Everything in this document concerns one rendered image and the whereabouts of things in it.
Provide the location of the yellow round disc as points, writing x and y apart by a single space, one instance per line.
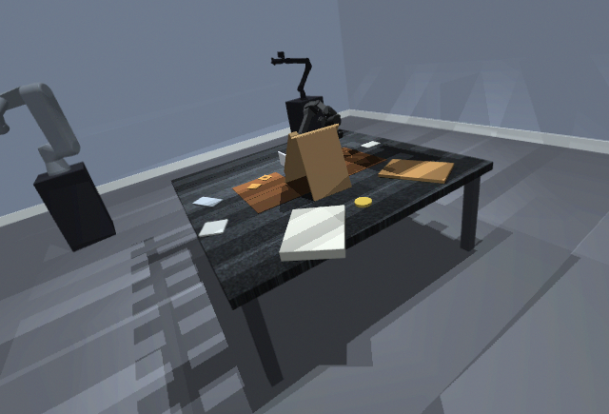
363 202

